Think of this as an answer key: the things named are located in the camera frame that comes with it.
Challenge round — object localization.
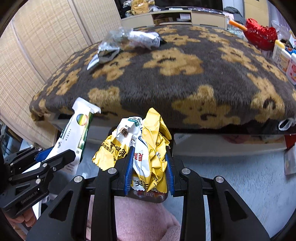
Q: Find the yellow snack wrapper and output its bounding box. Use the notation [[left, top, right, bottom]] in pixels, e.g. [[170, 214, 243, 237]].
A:
[[92, 108, 171, 193]]

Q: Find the beige standing air conditioner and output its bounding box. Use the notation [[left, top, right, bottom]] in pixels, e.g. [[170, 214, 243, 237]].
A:
[[243, 0, 269, 26]]

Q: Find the teddy bear pattern blanket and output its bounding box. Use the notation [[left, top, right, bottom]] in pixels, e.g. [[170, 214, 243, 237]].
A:
[[29, 25, 295, 133]]

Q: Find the white green paper package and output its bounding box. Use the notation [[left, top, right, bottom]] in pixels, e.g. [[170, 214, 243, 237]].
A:
[[25, 97, 101, 175]]

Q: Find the dark trash bin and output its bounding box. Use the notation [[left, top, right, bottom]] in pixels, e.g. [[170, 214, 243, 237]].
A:
[[127, 189, 168, 203]]

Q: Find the orange handle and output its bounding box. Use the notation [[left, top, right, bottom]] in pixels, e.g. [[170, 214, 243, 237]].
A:
[[229, 20, 247, 32]]

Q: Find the white bottle yellow cap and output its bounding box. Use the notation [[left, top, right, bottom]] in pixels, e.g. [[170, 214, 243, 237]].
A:
[[272, 40, 285, 64]]

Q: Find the red plastic basket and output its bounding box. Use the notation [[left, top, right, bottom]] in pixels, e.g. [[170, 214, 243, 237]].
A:
[[244, 18, 278, 51]]

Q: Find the white pink label bottle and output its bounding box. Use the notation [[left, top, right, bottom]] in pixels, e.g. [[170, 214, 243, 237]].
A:
[[285, 53, 296, 86]]

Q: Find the beige grey TV cabinet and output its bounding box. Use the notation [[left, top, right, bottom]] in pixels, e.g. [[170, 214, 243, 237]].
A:
[[121, 9, 227, 30]]

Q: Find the person's left hand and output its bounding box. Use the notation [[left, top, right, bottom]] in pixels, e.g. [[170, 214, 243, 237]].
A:
[[4, 207, 37, 240]]

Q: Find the woven bamboo folding screen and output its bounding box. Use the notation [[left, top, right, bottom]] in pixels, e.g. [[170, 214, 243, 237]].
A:
[[1, 1, 121, 148]]

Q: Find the silver grey foil bag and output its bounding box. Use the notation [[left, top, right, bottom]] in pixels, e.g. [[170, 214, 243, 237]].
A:
[[87, 27, 165, 70]]

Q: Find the yellow plush backpack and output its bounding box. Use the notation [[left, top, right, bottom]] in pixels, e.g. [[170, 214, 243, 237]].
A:
[[131, 0, 149, 15]]

